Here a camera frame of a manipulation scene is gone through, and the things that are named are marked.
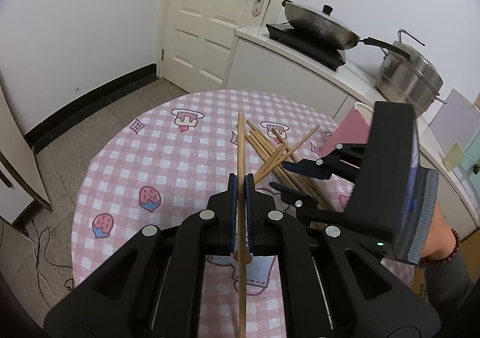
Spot white kitchen counter cabinet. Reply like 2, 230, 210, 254
224, 27, 479, 239

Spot pink checkered tablecloth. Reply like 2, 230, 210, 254
72, 90, 339, 337

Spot black induction cooktop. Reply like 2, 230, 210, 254
266, 23, 346, 71

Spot stainless steel steamer pot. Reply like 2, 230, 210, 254
375, 29, 447, 118

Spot red bead bracelet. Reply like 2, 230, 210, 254
419, 227, 461, 268

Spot pink cylindrical utensil holder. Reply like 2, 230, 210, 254
321, 102, 374, 157

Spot steel wok with lid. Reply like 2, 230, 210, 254
281, 0, 410, 60

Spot white cutting board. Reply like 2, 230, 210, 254
430, 89, 479, 157

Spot light green plastic cup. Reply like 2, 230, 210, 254
442, 142, 465, 172

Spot person's right hand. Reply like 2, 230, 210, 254
422, 203, 456, 260

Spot white board with wood frame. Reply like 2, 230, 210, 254
0, 90, 52, 226

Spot cream panel door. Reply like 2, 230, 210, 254
159, 0, 280, 93

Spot dark sleeve right forearm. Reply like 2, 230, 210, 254
425, 250, 473, 314

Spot black cable on floor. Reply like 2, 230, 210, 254
28, 217, 76, 292

